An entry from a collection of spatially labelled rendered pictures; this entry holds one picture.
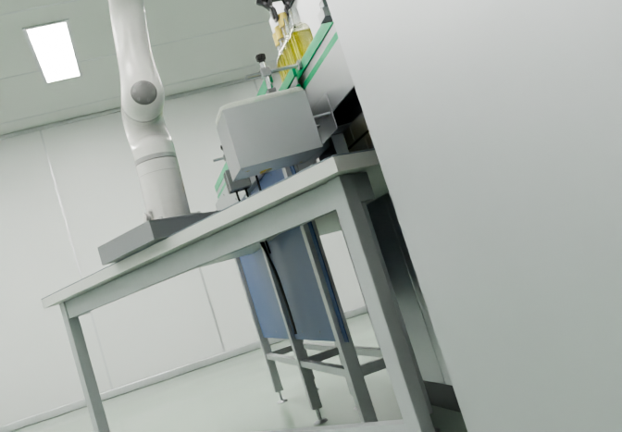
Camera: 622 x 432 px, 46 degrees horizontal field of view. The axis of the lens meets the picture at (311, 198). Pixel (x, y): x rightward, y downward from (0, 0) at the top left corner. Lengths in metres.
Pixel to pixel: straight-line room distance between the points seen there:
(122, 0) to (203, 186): 5.94
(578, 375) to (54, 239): 7.39
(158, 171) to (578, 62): 1.54
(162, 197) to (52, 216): 6.02
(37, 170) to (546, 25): 7.62
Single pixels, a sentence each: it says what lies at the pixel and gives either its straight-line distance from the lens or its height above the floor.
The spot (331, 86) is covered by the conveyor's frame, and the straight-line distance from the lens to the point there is 1.89.
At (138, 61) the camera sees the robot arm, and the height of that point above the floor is 1.27.
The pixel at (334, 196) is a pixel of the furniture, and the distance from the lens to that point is 1.53.
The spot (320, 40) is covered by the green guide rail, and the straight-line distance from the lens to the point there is 1.95.
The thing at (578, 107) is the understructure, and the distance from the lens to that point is 0.74.
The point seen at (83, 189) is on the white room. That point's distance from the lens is 8.11.
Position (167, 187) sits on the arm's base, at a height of 0.89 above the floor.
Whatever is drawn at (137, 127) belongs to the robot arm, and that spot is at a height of 1.10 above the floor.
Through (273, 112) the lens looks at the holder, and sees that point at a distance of 1.89.
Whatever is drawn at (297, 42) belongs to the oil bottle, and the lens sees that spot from 2.22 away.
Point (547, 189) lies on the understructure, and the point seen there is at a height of 0.55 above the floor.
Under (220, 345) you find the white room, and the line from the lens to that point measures 7.98.
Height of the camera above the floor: 0.53
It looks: 6 degrees up
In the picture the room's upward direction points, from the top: 18 degrees counter-clockwise
